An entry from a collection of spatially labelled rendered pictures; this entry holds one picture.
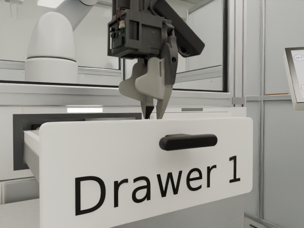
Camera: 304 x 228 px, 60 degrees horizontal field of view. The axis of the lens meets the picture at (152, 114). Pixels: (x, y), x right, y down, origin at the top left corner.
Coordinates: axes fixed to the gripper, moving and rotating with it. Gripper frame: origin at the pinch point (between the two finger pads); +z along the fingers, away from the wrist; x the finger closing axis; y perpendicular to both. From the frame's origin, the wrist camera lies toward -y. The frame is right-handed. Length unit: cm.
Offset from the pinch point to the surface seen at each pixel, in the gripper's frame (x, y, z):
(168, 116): -21.3, -17.5, 1.2
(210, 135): 14.2, 1.9, 2.8
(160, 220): -23.3, -16.6, 29.2
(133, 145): 10.7, 9.7, 3.9
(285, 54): -29, -83, -25
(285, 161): -79, -165, 35
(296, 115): -70, -164, 1
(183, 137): 14.2, 5.6, 2.9
